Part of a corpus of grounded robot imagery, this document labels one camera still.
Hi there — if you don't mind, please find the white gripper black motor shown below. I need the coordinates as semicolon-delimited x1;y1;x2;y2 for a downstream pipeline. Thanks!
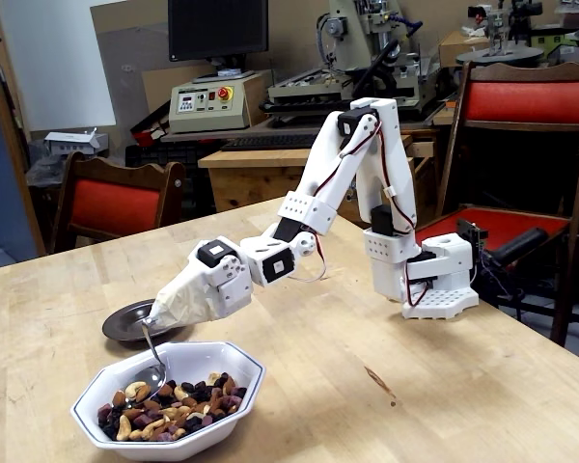
186;238;255;320

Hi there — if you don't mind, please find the beige masking tape wrap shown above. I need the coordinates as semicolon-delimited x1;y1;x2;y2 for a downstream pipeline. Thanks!
144;262;223;333

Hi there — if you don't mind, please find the bent metal spoon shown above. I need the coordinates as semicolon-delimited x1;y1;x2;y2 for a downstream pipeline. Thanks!
124;317;169;403

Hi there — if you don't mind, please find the mixed nuts and dried fruit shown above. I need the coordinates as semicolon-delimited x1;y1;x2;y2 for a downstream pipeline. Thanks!
96;370;248;443

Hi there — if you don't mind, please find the white octagonal bowl blue rim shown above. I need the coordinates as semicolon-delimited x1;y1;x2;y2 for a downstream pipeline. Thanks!
69;340;267;462

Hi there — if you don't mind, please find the small dark brown plate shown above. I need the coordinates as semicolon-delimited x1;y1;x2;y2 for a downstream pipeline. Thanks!
101;298;193;343

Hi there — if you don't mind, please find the light wooden desk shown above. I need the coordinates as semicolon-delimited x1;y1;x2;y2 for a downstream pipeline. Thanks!
197;134;440;228

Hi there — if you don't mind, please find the black keyboard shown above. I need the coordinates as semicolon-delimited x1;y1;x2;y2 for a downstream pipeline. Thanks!
220;132;320;152

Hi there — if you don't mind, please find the low wooden chair red cushion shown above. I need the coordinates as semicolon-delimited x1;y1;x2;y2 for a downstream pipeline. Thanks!
47;150;187;256

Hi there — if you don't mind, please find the dark wooden workbench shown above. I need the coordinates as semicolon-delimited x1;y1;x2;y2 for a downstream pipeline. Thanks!
159;108;457;145

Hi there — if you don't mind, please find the black plastic crate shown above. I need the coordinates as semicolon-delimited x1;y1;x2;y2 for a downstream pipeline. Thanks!
124;143;218;213

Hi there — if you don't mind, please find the red black case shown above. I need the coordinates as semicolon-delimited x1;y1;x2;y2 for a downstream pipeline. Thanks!
128;111;171;148

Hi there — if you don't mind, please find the beige control box red button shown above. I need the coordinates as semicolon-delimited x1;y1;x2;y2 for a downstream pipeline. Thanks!
167;71;266;135

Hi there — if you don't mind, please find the brown cardboard sheet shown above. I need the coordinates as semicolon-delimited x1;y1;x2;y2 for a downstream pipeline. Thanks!
141;65;218;115

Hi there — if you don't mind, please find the small white paper box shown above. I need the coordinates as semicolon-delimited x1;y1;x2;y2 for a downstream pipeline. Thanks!
43;127;110;158

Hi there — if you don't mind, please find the grey plastic bag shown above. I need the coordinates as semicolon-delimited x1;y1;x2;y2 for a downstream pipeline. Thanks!
26;153;69;187

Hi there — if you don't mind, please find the large grey cardboard sheet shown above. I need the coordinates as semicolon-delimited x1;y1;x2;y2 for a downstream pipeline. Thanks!
90;0;175;146

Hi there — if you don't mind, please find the black circuit board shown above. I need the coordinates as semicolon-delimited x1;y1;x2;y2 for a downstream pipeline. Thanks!
456;217;489;252

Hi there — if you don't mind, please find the blue door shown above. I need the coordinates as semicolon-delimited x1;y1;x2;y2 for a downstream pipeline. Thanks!
0;86;38;274

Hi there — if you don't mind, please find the black computer monitor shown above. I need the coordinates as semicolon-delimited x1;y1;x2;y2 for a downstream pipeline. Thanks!
167;0;270;84

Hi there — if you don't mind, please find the black cylinder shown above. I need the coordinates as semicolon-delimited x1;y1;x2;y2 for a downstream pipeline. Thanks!
491;227;549;266

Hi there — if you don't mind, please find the beige milling machine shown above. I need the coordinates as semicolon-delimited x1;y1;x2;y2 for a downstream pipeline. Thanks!
260;0;445;127

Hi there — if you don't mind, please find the brown cardboard box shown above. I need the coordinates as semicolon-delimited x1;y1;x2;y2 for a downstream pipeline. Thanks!
437;31;493;68

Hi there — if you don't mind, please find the tall wooden chair red cushion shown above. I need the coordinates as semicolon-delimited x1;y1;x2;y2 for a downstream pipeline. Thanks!
433;60;579;347

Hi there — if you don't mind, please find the dark round platter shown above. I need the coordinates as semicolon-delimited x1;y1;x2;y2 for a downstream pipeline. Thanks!
455;45;545;68

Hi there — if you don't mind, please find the small metal apparatus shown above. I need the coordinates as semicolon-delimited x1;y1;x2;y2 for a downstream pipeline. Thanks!
467;0;544;52

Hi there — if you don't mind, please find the green box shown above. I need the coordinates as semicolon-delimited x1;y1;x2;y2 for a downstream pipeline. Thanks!
530;26;579;62

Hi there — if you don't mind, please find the thin purple cable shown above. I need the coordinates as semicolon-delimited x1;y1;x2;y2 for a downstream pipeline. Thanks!
477;248;525;319

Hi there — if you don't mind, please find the wooden door frame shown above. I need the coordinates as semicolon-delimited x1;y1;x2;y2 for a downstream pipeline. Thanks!
0;0;47;257

